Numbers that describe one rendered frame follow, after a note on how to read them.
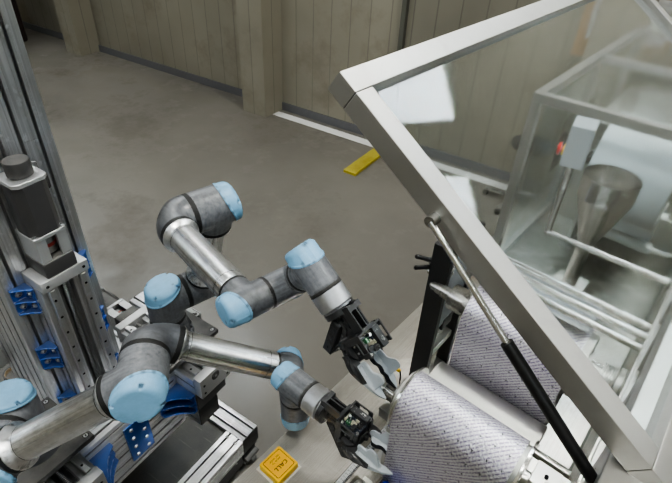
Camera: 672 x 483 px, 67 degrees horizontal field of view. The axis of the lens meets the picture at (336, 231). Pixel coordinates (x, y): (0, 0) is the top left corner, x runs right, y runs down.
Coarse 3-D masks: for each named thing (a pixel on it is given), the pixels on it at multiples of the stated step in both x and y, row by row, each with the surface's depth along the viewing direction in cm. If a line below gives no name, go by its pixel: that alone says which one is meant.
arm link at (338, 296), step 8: (336, 288) 103; (344, 288) 105; (320, 296) 103; (328, 296) 103; (336, 296) 103; (344, 296) 104; (320, 304) 104; (328, 304) 103; (336, 304) 103; (344, 304) 104; (320, 312) 105; (328, 312) 103
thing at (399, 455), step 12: (396, 444) 106; (396, 456) 108; (408, 456) 105; (420, 456) 102; (396, 468) 110; (408, 468) 107; (420, 468) 104; (432, 468) 101; (396, 480) 113; (408, 480) 109; (420, 480) 106; (432, 480) 103; (444, 480) 100; (456, 480) 98
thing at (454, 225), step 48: (576, 0) 98; (432, 48) 66; (336, 96) 57; (384, 144) 56; (432, 192) 54; (480, 240) 54; (528, 288) 54; (528, 336) 54; (528, 384) 54; (576, 384) 52; (624, 432) 51
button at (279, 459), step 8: (280, 448) 131; (272, 456) 130; (280, 456) 130; (288, 456) 130; (264, 464) 128; (272, 464) 128; (280, 464) 128; (288, 464) 128; (296, 464) 128; (264, 472) 128; (272, 472) 126; (280, 472) 126; (288, 472) 127; (272, 480) 126; (280, 480) 125
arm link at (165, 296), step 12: (156, 276) 165; (168, 276) 164; (180, 276) 166; (144, 288) 162; (156, 288) 161; (168, 288) 160; (180, 288) 163; (144, 300) 163; (156, 300) 158; (168, 300) 159; (180, 300) 163; (192, 300) 166; (156, 312) 161; (168, 312) 162; (180, 312) 166
